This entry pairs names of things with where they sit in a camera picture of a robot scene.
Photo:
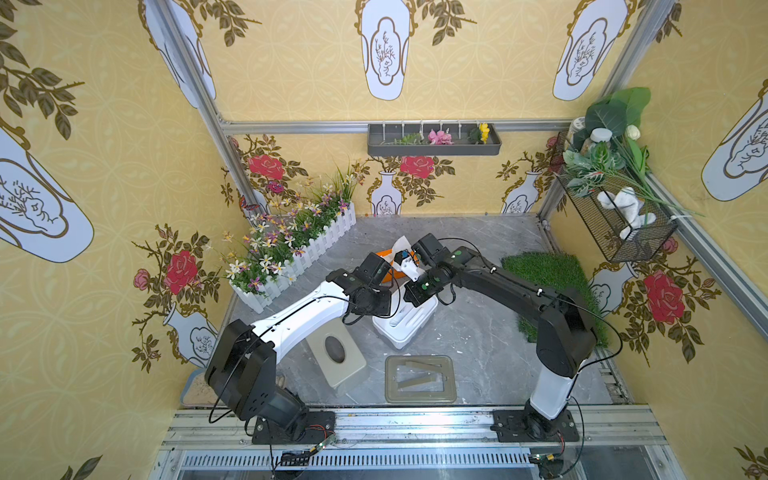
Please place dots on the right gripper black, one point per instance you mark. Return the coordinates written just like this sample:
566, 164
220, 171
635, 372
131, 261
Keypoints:
414, 264

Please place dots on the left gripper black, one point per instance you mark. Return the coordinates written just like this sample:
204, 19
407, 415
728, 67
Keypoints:
380, 270

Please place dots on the orange tissue pack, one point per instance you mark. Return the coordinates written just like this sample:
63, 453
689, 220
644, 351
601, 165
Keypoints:
401, 261

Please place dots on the white tissue box lid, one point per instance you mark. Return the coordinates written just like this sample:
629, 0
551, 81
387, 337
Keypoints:
400, 309

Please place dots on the grey tissue box base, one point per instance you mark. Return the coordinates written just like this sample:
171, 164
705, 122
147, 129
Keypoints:
400, 335

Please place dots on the beige tissue box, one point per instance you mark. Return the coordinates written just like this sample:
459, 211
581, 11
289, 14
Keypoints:
338, 356

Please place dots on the olive green frame tray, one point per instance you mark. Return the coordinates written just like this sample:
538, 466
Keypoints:
420, 380

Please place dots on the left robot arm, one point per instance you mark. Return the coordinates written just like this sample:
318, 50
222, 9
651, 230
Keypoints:
243, 369

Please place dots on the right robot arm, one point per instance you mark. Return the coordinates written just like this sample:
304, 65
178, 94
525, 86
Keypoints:
566, 335

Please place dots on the white fence flower planter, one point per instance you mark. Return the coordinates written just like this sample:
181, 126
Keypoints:
280, 247

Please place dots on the green artificial grass mat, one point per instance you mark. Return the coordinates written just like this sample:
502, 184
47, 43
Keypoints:
556, 270

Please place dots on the pink artificial flower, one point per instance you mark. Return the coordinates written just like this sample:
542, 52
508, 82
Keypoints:
439, 138

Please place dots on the yellow artificial flower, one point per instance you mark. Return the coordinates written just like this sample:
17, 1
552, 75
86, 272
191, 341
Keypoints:
484, 132

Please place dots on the sand tray with stones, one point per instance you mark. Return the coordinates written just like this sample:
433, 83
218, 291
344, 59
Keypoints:
196, 392

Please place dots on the green artificial leaf plant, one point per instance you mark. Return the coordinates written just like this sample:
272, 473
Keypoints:
606, 152

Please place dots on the grey wall shelf tray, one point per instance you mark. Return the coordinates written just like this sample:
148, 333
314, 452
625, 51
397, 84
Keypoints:
404, 139

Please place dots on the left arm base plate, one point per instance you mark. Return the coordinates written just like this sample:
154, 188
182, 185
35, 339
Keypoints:
315, 427

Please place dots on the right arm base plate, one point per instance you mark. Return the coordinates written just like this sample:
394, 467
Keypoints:
519, 426

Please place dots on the black wire wall basket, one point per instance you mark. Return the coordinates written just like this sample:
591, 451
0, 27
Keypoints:
605, 225

